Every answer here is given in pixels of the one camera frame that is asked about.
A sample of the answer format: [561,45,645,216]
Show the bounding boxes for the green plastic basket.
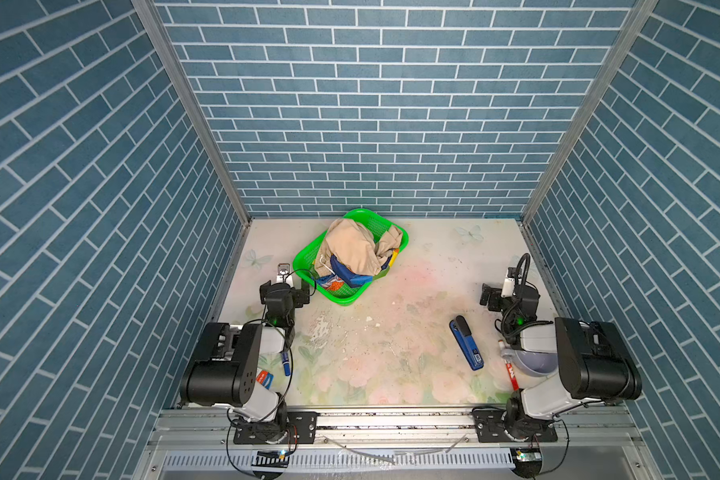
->
[293,209,409,306]

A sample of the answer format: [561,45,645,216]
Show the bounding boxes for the beige shorts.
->
[313,218,403,277]

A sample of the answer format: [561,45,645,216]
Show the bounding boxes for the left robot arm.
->
[179,280,311,435]

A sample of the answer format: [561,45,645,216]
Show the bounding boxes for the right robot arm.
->
[473,284,642,443]

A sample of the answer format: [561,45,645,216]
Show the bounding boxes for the multicolour shorts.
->
[316,249,400,291]

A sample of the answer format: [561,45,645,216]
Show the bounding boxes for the grey bowl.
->
[502,348,558,377]

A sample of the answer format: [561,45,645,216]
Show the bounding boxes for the blue stapler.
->
[449,315,484,371]

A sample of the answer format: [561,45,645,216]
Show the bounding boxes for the blue marker pen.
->
[281,348,292,377]

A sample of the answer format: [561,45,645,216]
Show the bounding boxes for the red marker pen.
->
[498,340,519,391]

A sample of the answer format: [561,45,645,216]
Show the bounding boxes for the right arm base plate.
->
[471,407,558,443]

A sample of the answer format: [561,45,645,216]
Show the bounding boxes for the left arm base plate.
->
[232,411,318,445]

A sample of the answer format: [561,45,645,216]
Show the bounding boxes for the white cable tie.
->
[323,435,468,465]

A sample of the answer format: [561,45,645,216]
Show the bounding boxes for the aluminium front rail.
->
[135,406,659,479]

